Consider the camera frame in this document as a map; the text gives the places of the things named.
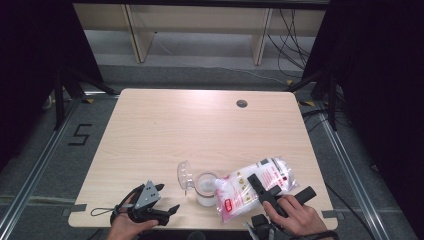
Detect red and white sugar bag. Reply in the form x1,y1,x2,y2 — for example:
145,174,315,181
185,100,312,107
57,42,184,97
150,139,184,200
214,157,300,224

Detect black hand strap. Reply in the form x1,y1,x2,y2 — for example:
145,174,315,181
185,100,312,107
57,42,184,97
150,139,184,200
109,184,146,226
289,229,340,240

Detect clear glass jar with hinged lid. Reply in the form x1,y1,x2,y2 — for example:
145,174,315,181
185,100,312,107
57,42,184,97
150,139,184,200
176,160,223,208

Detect black curtain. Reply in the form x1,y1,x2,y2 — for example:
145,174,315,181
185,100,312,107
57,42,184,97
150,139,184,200
0,0,105,173
301,0,424,234

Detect white floor cable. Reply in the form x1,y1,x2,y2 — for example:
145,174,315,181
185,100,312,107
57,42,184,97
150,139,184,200
154,31,290,86

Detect thin black cord loop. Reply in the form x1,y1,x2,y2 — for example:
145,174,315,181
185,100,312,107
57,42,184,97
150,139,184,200
90,207,116,218

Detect grey tape piece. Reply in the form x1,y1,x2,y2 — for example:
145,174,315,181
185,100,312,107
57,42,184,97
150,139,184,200
61,203,88,218
321,209,346,220

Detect silver metal floor rail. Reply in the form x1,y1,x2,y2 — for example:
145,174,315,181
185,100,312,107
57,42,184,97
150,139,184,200
316,109,402,240
0,96,83,240

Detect person's left hand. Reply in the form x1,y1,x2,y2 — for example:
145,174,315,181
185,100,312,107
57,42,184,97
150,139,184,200
105,195,160,240

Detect black metal stand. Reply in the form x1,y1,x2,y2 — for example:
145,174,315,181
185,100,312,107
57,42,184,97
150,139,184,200
284,68,340,131
53,65,120,131

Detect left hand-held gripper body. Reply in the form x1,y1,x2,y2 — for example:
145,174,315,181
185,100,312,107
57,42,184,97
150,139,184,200
128,180,171,228

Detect black cable bundle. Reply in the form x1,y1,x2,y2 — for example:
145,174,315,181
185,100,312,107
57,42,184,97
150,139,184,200
267,8,313,80

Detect long black floor cable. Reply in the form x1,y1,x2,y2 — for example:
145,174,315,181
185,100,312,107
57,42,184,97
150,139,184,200
324,183,380,240

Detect person's right hand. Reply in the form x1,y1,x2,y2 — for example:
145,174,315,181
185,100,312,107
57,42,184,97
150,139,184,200
263,194,330,238

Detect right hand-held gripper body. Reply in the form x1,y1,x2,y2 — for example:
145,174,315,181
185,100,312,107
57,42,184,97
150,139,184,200
244,186,317,240

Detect beige wooden shelf unit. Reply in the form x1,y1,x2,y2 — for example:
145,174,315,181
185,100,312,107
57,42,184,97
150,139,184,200
72,0,332,66

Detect black floor cables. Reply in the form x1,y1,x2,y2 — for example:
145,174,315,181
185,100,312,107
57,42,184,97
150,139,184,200
301,84,351,134

